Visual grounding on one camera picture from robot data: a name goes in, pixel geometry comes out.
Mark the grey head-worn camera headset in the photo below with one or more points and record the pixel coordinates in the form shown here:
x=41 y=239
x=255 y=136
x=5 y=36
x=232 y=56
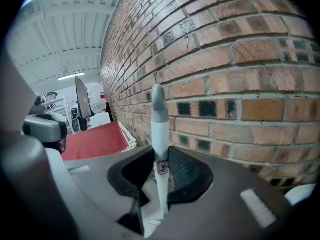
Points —
x=46 y=127

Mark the dark flat monitor screen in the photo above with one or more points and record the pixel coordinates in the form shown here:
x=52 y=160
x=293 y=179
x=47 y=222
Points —
x=83 y=101

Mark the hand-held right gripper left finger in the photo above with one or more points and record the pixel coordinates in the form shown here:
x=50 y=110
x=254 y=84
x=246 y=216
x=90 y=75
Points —
x=95 y=181

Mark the white broom with grey tip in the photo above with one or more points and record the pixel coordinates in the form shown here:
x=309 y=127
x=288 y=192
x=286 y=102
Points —
x=160 y=136

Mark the white box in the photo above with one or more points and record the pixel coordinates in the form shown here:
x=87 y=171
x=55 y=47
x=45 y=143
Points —
x=100 y=121

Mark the person's face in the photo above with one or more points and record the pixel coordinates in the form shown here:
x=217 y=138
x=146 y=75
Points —
x=62 y=146

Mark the long ceiling light tube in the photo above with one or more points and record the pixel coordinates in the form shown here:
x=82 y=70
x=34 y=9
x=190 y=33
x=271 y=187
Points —
x=71 y=76

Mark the red flat board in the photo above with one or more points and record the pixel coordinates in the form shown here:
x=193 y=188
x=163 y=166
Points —
x=96 y=141

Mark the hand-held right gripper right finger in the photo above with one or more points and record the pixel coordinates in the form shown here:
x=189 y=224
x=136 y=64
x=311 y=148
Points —
x=220 y=204

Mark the white storage shelf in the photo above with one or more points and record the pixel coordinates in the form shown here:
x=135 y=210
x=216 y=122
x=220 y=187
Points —
x=53 y=102

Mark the clear plastic bottle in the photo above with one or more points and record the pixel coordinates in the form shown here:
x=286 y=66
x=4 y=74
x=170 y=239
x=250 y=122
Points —
x=97 y=96

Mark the white and black machine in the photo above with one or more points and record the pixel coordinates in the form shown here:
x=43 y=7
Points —
x=75 y=122

